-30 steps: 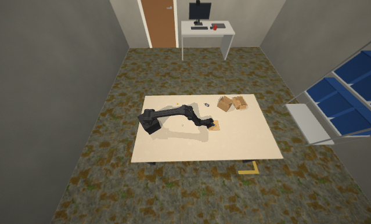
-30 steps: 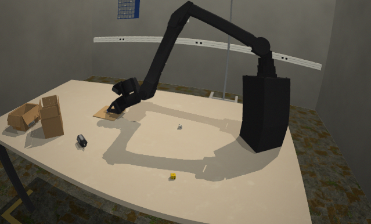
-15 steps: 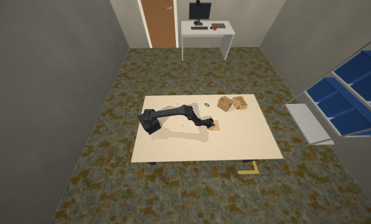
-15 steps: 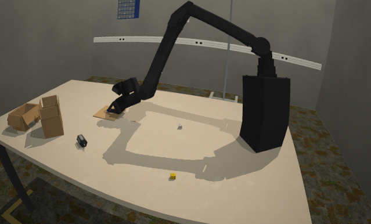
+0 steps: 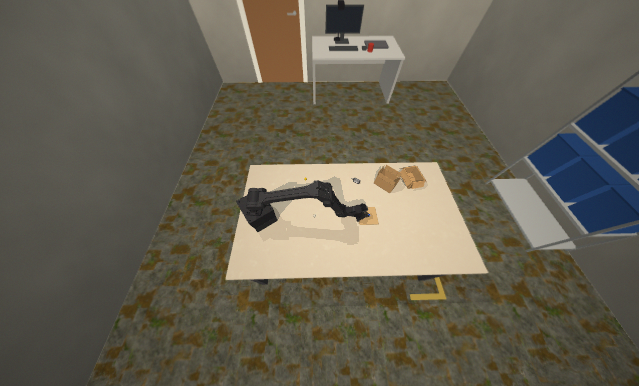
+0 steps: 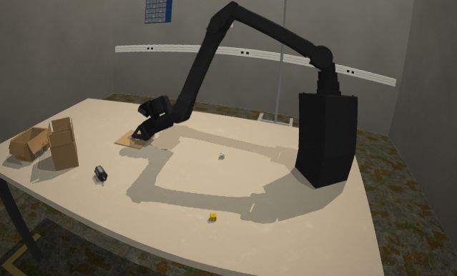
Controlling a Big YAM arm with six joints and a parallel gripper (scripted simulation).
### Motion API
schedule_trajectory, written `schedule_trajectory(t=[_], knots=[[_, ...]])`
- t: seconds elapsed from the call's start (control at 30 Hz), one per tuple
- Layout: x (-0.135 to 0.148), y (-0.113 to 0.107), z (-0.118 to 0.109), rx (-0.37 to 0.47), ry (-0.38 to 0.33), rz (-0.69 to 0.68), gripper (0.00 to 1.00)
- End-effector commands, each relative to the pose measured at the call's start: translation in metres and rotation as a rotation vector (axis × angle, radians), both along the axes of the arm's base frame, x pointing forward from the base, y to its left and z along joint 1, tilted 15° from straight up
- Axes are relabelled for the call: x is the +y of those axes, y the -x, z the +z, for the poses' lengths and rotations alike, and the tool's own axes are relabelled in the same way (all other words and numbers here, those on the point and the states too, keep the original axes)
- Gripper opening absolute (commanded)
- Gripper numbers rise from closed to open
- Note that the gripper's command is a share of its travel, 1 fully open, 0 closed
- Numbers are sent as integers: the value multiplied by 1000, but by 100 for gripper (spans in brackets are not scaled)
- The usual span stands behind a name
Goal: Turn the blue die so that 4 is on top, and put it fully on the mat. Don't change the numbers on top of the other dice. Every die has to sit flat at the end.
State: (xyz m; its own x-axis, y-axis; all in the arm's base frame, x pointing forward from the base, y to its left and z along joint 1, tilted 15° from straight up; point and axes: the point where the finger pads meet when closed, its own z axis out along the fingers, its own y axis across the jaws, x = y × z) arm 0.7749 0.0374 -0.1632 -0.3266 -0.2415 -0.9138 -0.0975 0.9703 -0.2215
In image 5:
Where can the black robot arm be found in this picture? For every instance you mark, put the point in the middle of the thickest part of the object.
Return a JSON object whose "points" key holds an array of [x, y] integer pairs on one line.
{"points": [[258, 198]]}

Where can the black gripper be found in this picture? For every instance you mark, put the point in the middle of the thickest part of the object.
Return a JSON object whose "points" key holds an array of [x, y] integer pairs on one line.
{"points": [[363, 216]]}

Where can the tan flat mat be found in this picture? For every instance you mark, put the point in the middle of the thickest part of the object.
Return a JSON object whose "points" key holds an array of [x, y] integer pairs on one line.
{"points": [[372, 220]]}

